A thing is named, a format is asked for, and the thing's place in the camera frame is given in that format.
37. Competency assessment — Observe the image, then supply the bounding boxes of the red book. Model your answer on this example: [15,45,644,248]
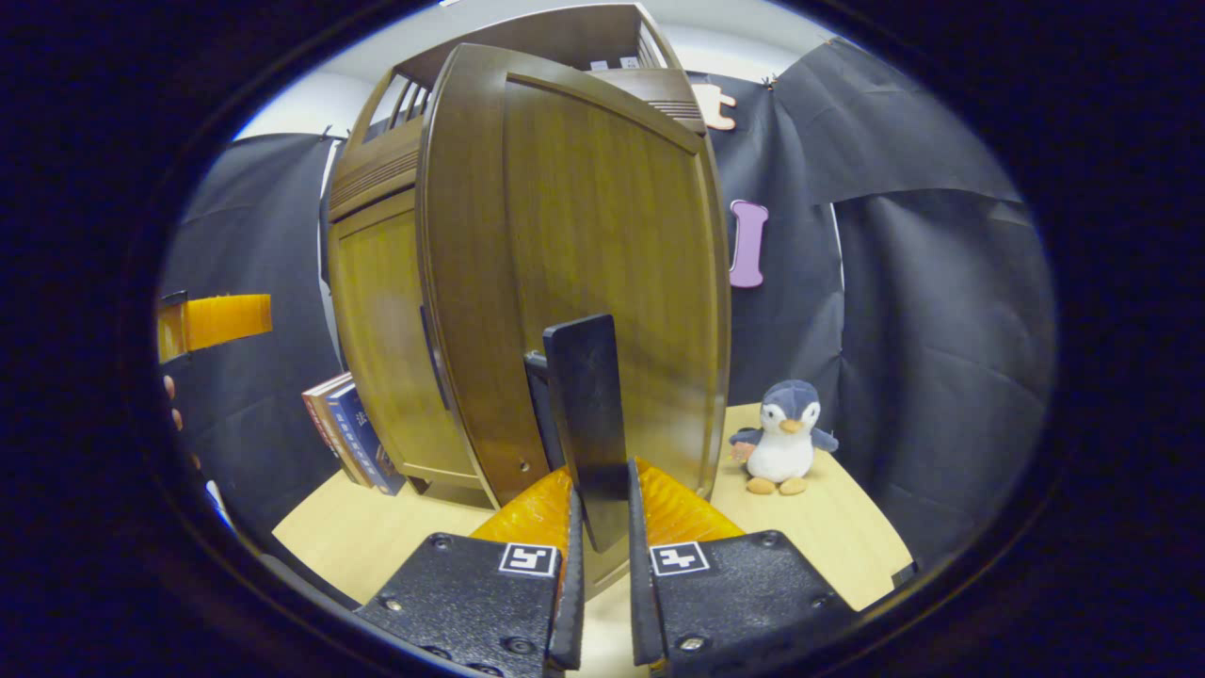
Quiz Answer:
[300,372,363,483]

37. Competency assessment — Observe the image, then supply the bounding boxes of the penguin plush toy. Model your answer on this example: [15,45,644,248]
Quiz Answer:
[729,379,840,497]

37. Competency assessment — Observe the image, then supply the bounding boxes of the brown book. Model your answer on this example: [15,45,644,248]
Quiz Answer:
[313,376,378,490]

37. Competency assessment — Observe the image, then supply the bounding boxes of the blue book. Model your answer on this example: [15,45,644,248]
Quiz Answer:
[326,380,409,498]

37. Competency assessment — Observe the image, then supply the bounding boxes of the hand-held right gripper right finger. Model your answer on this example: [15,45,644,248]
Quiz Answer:
[627,458,860,677]

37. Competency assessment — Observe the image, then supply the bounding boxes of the black door handle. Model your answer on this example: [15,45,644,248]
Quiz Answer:
[523,314,631,555]
[420,306,456,413]

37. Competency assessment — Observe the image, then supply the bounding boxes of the wooden double-door shoe cabinet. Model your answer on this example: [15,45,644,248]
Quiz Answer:
[324,2,735,600]

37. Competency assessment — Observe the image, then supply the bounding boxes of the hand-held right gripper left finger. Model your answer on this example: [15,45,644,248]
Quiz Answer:
[356,464,586,678]

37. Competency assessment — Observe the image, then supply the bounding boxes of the wooden shoe cabinet door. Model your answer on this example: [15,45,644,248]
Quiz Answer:
[329,207,483,488]
[417,42,734,600]

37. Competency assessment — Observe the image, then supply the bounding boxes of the black backdrop cloth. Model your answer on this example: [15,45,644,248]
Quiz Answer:
[155,38,1058,573]

